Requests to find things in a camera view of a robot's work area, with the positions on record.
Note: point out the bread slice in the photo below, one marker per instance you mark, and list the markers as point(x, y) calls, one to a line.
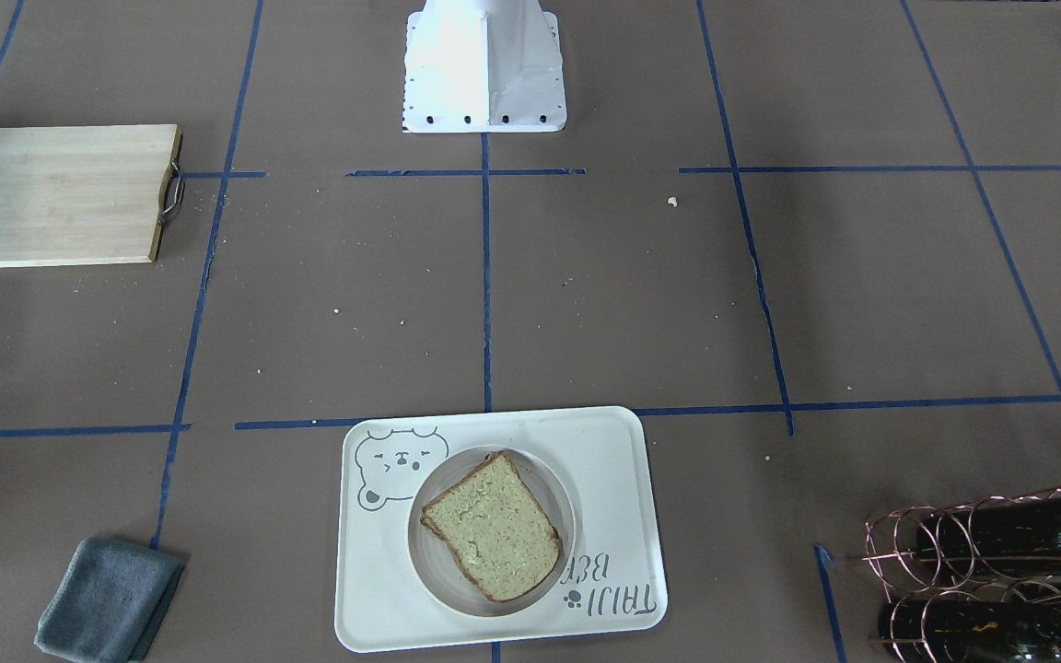
point(435, 530)
point(505, 544)

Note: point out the white round plate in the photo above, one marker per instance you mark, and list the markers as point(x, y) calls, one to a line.
point(436, 569)

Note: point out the cream bear serving tray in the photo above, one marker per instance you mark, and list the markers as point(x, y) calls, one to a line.
point(614, 580)

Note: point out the grey folded cloth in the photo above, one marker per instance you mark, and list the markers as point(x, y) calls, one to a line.
point(111, 603)

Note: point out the wooden cutting board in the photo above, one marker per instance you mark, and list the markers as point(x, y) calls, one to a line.
point(87, 195)

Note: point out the dark green wine bottle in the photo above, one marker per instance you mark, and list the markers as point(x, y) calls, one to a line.
point(1013, 538)

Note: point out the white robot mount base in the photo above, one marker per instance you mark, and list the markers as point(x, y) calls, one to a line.
point(483, 66)

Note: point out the copper wire bottle rack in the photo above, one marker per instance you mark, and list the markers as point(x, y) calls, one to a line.
point(972, 582)

